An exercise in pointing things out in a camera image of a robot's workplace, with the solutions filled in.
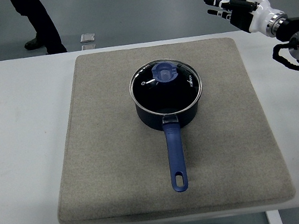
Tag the dark blue saucepan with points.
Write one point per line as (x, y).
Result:
(176, 156)

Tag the beige fabric mat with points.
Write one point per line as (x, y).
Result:
(102, 153)

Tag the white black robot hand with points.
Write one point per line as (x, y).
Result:
(255, 9)

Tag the white table leg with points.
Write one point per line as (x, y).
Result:
(274, 220)

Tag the glass pot lid blue knob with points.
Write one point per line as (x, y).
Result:
(164, 72)

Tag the silver floor socket plate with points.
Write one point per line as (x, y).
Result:
(87, 37)
(88, 46)

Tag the person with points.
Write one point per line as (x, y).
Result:
(41, 21)

